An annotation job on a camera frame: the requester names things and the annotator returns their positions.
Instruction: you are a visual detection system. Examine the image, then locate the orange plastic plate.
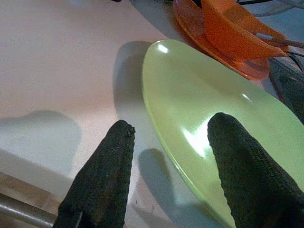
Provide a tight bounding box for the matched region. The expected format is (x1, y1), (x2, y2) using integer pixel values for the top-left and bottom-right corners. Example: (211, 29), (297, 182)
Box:
(172, 0), (270, 81)

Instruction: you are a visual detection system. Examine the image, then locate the brown wooden chopstick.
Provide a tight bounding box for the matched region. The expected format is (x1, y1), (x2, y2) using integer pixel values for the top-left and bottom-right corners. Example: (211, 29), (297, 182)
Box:
(256, 33), (304, 49)

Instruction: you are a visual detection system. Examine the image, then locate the steel counter drawer handle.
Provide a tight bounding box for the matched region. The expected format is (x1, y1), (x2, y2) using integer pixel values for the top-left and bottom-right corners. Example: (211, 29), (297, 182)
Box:
(0, 192), (59, 226)

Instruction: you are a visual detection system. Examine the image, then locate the orange plastic bowl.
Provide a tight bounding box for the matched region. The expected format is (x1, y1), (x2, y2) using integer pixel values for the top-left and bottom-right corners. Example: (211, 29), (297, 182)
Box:
(201, 0), (290, 62)

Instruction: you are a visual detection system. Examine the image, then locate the light green plate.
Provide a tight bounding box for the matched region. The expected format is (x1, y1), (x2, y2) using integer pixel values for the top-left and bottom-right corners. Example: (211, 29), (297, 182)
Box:
(142, 39), (304, 228)

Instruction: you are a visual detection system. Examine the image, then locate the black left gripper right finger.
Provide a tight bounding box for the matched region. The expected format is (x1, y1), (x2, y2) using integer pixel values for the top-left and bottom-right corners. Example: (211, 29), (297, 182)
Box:
(207, 112), (304, 228)

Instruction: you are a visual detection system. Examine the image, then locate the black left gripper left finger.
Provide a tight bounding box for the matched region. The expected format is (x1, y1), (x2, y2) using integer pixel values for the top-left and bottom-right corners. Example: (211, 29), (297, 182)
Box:
(53, 119), (136, 228)

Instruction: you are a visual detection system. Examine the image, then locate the stainless steel sink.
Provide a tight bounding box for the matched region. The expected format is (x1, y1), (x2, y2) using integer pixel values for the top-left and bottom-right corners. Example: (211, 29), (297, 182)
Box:
(268, 56), (304, 124)

